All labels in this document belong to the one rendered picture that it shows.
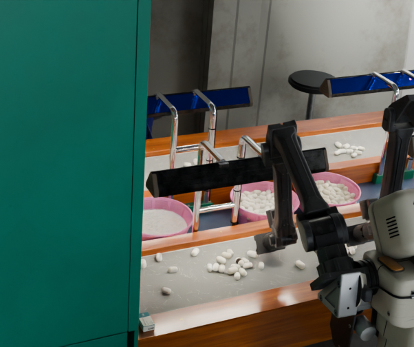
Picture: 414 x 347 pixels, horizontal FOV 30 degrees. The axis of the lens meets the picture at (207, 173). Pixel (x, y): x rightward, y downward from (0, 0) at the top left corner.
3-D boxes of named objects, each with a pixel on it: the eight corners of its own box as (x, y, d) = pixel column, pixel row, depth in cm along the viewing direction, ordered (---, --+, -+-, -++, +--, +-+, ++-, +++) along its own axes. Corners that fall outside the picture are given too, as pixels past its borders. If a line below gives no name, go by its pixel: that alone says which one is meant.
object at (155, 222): (196, 246, 273) (197, 233, 271) (136, 257, 265) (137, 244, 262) (172, 215, 291) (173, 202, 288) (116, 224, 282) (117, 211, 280)
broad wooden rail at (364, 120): (404, 152, 380) (411, 118, 371) (42, 206, 310) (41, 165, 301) (390, 142, 390) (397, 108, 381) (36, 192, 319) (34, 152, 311)
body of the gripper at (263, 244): (252, 235, 255) (261, 232, 248) (279, 230, 259) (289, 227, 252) (256, 254, 254) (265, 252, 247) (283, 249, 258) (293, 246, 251)
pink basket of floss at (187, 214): (203, 230, 285) (205, 208, 280) (172, 266, 263) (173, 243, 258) (140, 211, 293) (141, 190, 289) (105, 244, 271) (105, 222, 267)
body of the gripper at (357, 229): (342, 227, 253) (354, 224, 247) (367, 222, 257) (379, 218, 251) (346, 246, 252) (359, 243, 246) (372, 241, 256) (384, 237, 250)
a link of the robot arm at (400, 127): (393, 111, 217) (426, 108, 220) (383, 104, 222) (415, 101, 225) (373, 240, 236) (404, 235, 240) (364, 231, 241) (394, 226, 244)
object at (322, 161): (329, 171, 254) (332, 152, 251) (153, 199, 230) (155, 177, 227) (316, 161, 261) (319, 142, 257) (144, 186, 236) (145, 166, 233)
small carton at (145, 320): (155, 329, 219) (155, 323, 218) (143, 332, 218) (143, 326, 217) (147, 317, 224) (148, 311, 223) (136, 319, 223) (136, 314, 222)
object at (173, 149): (212, 211, 297) (221, 106, 276) (164, 219, 289) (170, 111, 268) (193, 188, 312) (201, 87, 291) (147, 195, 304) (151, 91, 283)
